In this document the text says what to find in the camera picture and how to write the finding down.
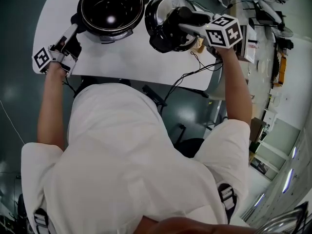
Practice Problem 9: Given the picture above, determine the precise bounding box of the metal head mount bracket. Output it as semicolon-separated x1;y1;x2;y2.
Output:
253;202;312;234

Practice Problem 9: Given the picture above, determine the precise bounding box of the grey harness strap buckle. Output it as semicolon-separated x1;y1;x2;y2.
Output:
217;183;237;224
33;208;50;234

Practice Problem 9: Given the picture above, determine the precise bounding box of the small wooden box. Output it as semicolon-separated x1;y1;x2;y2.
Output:
194;38;206;54

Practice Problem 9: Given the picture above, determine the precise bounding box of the black table base bar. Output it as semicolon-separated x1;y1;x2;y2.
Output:
142;84;168;107

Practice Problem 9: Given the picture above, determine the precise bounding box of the brown cardboard box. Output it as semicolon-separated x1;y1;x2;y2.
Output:
249;117;267;144

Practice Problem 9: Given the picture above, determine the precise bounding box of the black steel pressure cooker lid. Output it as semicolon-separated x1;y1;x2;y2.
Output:
144;0;198;54

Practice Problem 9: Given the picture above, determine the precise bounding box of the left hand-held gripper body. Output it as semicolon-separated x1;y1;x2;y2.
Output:
32;32;82;78

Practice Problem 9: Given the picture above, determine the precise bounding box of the black pressure cooker pot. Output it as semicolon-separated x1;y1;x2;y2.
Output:
70;0;150;44

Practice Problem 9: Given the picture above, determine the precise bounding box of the person's left forearm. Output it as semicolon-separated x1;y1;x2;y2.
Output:
37;63;68;152

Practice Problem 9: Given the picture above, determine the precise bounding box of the black office chair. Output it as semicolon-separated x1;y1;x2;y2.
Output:
173;123;206;158

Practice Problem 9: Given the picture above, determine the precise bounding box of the yellow black striped crate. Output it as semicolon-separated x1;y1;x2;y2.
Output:
272;50;288;86

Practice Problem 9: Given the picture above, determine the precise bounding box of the person's right forearm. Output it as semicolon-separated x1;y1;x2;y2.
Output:
214;46;253;127

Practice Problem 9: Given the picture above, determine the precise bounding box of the white box device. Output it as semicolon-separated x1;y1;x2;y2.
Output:
237;24;258;63

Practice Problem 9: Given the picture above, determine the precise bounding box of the black power cable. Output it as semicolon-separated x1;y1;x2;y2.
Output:
163;51;224;102

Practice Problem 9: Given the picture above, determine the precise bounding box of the black standing fan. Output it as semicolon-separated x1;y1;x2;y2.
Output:
276;26;294;38

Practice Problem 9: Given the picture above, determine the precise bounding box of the person's white shirt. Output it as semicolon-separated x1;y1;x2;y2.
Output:
20;82;252;234

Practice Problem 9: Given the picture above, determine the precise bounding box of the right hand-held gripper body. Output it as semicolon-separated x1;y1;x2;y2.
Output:
197;13;243;49

